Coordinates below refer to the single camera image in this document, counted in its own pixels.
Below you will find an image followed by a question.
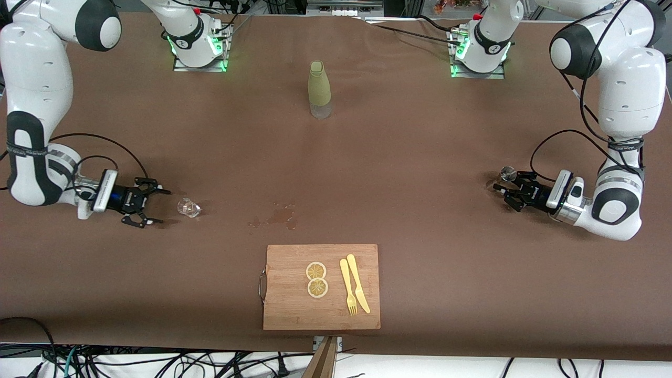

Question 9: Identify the steel jigger measuring cup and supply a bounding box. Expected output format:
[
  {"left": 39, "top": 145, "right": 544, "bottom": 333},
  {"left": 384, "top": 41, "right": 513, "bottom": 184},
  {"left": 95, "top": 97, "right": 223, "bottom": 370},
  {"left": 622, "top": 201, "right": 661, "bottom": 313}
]
[{"left": 487, "top": 166, "right": 518, "bottom": 191}]

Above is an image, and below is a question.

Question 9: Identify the clear glass shaker cup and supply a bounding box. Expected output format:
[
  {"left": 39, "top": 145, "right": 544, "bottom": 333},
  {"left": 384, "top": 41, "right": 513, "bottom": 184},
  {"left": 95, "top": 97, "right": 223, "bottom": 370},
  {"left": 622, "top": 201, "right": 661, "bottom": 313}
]
[{"left": 177, "top": 197, "right": 202, "bottom": 218}]

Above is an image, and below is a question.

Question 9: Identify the brown table cloth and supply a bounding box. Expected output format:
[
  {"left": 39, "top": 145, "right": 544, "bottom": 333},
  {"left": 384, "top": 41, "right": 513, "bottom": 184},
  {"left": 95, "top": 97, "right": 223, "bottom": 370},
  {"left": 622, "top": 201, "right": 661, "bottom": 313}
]
[{"left": 0, "top": 9, "right": 672, "bottom": 362}]

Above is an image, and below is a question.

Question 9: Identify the wooden cutting board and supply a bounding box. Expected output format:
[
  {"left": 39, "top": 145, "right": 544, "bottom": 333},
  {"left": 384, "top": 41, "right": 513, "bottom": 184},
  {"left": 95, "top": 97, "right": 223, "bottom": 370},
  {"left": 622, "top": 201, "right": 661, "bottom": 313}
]
[{"left": 258, "top": 244, "right": 381, "bottom": 331}]

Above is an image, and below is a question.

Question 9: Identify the yellow plastic knife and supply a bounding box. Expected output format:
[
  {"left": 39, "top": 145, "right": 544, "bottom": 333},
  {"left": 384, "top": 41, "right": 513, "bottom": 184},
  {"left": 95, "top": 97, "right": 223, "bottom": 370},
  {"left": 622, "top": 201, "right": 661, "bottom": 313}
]
[{"left": 346, "top": 254, "right": 371, "bottom": 314}]

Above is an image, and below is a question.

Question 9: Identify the yellow plastic fork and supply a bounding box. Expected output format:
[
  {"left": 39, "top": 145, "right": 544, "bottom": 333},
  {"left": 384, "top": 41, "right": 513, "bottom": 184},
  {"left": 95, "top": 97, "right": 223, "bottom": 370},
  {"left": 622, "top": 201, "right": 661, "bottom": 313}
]
[{"left": 339, "top": 258, "right": 358, "bottom": 316}]

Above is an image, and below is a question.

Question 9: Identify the green sleeved glass bottle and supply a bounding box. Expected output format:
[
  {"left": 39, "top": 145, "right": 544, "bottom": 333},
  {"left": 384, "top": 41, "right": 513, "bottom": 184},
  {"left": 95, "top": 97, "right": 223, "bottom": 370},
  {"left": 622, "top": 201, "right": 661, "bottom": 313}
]
[{"left": 308, "top": 61, "right": 332, "bottom": 119}]

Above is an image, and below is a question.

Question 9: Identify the grey metal equipment rack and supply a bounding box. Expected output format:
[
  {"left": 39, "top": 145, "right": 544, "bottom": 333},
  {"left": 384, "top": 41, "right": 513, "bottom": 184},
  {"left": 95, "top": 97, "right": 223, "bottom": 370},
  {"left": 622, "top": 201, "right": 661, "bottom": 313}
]
[{"left": 306, "top": 0, "right": 385, "bottom": 19}]

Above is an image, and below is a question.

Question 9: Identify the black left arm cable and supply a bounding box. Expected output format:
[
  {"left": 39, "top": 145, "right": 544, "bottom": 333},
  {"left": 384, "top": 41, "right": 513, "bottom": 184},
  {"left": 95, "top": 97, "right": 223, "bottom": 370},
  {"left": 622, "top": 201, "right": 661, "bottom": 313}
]
[{"left": 530, "top": 0, "right": 647, "bottom": 183}]

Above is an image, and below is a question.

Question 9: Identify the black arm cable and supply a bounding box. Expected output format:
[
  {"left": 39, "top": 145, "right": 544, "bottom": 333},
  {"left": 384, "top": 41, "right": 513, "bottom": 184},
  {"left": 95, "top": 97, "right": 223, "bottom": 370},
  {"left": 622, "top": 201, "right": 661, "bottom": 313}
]
[
  {"left": 0, "top": 133, "right": 150, "bottom": 206},
  {"left": 530, "top": 0, "right": 647, "bottom": 183}
]

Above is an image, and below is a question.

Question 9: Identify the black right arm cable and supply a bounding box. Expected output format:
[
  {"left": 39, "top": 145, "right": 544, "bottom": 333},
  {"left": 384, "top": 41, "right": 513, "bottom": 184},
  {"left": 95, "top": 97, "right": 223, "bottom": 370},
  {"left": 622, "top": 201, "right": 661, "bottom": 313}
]
[{"left": 0, "top": 133, "right": 150, "bottom": 206}]

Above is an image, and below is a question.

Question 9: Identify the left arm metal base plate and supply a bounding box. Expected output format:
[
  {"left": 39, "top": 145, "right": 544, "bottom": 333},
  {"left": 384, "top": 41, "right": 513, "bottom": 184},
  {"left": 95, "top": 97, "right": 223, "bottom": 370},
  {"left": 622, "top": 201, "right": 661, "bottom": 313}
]
[{"left": 449, "top": 29, "right": 506, "bottom": 79}]

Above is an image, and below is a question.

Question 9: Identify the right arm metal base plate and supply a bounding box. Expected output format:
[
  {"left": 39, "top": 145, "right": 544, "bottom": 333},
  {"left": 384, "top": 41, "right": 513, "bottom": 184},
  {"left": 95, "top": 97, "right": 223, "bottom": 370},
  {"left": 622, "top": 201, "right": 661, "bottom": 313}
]
[{"left": 172, "top": 24, "right": 233, "bottom": 73}]

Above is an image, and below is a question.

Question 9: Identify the black looped floor cable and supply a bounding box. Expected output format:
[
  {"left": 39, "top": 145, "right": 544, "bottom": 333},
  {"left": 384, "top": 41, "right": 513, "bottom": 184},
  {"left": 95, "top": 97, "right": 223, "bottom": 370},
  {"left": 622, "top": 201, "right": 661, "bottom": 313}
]
[{"left": 0, "top": 317, "right": 58, "bottom": 378}]

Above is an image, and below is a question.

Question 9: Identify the teal floor cable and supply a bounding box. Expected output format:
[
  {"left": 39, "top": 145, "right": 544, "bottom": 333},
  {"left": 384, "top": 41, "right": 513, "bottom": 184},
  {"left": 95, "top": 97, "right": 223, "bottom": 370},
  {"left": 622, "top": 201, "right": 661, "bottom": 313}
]
[{"left": 62, "top": 346, "right": 79, "bottom": 378}]

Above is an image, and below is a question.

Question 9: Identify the black base power cable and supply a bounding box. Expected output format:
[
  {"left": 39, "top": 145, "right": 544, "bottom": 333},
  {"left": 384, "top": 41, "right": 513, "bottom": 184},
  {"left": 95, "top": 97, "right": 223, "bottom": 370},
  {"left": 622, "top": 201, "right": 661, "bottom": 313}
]
[{"left": 362, "top": 15, "right": 464, "bottom": 47}]

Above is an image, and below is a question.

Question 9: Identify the wooden post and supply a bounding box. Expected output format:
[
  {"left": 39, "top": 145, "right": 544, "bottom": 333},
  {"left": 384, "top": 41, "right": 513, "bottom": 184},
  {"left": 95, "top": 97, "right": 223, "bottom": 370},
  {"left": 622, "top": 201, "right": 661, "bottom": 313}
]
[{"left": 303, "top": 336, "right": 338, "bottom": 378}]

